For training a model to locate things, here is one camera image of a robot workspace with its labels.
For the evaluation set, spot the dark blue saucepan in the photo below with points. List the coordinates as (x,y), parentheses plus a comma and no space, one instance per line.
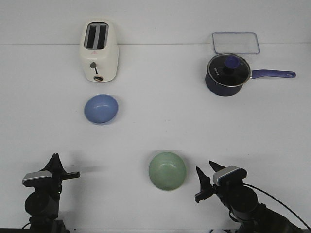
(222,90)

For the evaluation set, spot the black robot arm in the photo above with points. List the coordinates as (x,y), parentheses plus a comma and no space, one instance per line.
(43,203)
(242,201)

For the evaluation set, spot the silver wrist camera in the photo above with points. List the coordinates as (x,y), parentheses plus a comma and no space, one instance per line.
(35,179)
(229,175)

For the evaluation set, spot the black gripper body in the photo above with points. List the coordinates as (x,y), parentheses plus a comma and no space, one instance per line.
(55,185)
(220,191)

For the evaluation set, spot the glass pot lid blue knob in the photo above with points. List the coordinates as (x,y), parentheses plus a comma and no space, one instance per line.
(229,70)

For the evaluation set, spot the clear rectangular container lid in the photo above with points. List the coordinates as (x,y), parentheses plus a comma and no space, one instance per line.
(243,43)

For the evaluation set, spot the green bowl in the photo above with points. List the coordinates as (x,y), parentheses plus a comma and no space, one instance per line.
(167,171)

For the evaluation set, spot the blue bowl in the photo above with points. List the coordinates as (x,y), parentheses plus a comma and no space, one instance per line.
(101,109)

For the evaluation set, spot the white two-slot toaster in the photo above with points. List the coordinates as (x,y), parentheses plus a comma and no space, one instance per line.
(99,51)

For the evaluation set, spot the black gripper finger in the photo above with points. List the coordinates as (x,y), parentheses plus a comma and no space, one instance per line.
(49,166)
(215,166)
(204,180)
(58,165)

